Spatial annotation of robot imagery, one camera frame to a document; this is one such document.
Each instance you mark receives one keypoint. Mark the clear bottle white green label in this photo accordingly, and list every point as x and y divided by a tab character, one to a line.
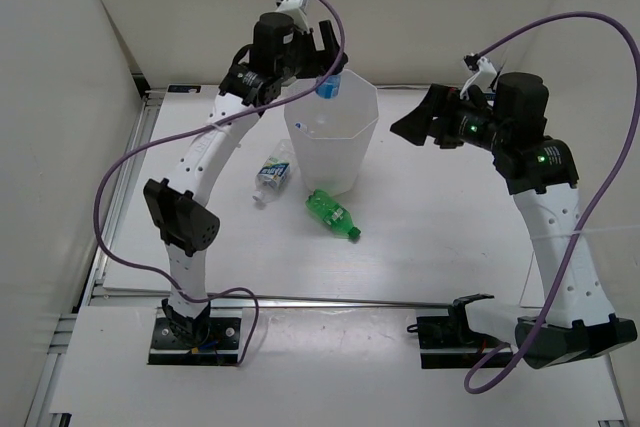
275	172

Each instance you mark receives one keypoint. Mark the white octagonal plastic bin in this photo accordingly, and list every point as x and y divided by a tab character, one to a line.
343	126

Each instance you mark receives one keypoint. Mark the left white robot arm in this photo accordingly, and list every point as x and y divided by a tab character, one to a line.
178	203

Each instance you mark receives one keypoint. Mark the green plastic bottle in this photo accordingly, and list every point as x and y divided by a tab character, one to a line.
332	215

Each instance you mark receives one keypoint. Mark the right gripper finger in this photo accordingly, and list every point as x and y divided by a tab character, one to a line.
422	122
444	135

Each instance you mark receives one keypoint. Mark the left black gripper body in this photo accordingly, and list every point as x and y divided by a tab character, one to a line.
303	61

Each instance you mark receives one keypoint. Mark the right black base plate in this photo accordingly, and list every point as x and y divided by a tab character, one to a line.
450	342

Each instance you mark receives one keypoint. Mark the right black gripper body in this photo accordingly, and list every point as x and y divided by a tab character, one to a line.
481	128

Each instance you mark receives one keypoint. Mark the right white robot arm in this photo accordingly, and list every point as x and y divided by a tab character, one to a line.
542	179

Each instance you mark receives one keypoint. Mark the clear bottle red blue label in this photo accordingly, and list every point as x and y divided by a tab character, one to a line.
305	129

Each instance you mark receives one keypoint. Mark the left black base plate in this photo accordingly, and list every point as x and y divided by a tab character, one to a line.
217	346

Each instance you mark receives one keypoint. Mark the aluminium rail bar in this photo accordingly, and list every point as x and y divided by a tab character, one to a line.
236	301

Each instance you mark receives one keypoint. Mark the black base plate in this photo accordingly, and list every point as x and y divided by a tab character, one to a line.
450	342
217	346

